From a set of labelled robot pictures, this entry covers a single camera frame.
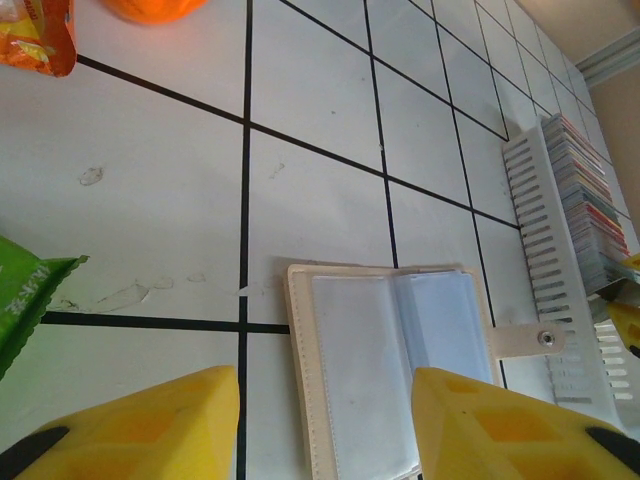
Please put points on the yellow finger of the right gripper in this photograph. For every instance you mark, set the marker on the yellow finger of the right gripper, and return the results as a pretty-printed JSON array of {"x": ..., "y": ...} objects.
[
  {"x": 632, "y": 262},
  {"x": 627, "y": 325}
]

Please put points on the green snack packet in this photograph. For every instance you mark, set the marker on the green snack packet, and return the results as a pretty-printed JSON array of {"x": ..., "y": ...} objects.
[{"x": 25, "y": 300}]

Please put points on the aluminium frame post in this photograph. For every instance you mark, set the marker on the aluminium frame post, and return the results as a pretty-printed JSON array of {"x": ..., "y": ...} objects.
[{"x": 610, "y": 57}]

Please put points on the stack of colourful cards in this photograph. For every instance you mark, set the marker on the stack of colourful cards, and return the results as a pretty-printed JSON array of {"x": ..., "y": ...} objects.
[{"x": 585, "y": 200}]

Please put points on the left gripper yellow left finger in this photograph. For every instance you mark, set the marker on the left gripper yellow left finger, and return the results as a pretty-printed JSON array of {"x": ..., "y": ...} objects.
[{"x": 150, "y": 435}]

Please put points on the beige card holder wallet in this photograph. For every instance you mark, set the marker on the beige card holder wallet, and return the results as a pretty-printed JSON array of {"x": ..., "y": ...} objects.
[{"x": 360, "y": 360}]

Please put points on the orange ball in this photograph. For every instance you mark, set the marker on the orange ball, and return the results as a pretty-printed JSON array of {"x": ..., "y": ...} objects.
[{"x": 150, "y": 10}]

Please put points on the orange red candy bag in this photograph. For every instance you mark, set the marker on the orange red candy bag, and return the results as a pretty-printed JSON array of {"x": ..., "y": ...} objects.
[{"x": 35, "y": 35}]

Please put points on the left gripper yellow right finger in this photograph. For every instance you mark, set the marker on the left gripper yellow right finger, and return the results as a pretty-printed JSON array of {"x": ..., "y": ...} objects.
[{"x": 500, "y": 440}]

